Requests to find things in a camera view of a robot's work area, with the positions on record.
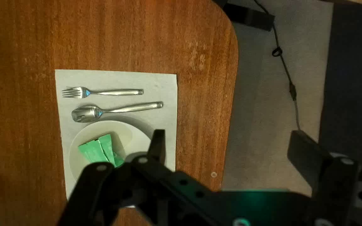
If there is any silver fork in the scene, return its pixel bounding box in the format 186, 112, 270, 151
61, 86, 146, 101

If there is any black power adapter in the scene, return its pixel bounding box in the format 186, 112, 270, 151
220, 0, 275, 32

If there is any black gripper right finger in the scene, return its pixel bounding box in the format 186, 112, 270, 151
286, 130, 361, 211

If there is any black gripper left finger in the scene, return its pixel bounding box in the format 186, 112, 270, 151
132, 128, 178, 177

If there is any white round plate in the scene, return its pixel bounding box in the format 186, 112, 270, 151
68, 119, 153, 181

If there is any silver spoon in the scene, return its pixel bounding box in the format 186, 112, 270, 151
70, 101, 166, 125

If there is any white table mat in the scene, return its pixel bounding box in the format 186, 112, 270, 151
54, 68, 178, 201

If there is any thin black floor cable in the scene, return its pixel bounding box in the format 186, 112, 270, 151
254, 0, 304, 132

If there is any green folded napkin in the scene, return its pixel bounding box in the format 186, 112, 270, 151
76, 132, 127, 168

